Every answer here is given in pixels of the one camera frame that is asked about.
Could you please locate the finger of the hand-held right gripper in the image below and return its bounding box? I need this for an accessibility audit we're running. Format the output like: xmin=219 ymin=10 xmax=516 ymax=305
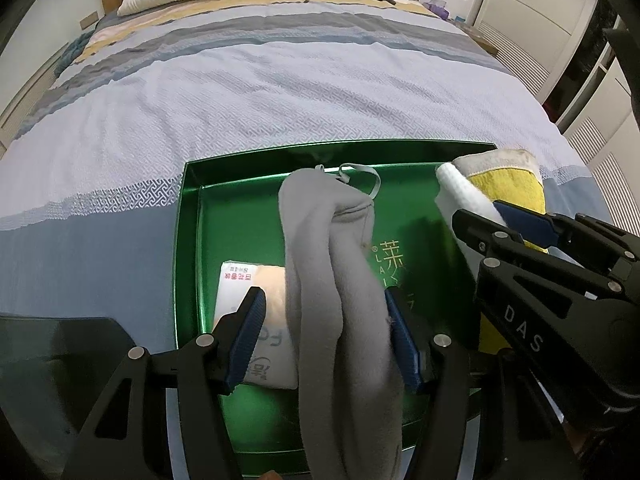
xmin=451 ymin=208 xmax=596 ymax=301
xmin=494 ymin=200 xmax=640 ymax=281

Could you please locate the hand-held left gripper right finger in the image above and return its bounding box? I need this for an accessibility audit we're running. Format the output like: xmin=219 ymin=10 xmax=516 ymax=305
xmin=385 ymin=287 xmax=583 ymax=480

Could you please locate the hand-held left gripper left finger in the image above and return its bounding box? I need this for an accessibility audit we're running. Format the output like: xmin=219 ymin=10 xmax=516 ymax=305
xmin=62 ymin=286 xmax=268 ymax=480

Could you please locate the yellow towel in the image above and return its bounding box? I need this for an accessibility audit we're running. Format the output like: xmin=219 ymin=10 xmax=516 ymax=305
xmin=452 ymin=149 xmax=551 ymax=356

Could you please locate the white cloth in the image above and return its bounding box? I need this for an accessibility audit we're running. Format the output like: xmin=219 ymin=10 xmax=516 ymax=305
xmin=435 ymin=162 xmax=506 ymax=271

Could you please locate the white tissue packet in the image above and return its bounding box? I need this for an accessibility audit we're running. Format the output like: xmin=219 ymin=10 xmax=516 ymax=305
xmin=212 ymin=260 xmax=301 ymax=391

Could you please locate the grey sock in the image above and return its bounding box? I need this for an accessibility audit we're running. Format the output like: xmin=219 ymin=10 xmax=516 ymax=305
xmin=277 ymin=162 xmax=406 ymax=480

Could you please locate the green tray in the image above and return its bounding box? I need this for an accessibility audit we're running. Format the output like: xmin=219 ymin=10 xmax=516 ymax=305
xmin=172 ymin=141 xmax=506 ymax=466

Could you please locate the wooden nightstand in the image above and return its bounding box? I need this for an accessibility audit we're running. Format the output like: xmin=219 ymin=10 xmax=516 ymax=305
xmin=452 ymin=17 xmax=501 ymax=56

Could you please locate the white wardrobe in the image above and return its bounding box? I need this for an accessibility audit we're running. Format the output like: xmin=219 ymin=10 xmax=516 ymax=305
xmin=470 ymin=0 xmax=640 ymax=196

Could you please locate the bed with striped cover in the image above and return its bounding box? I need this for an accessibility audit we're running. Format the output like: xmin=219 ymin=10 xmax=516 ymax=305
xmin=0 ymin=0 xmax=596 ymax=411

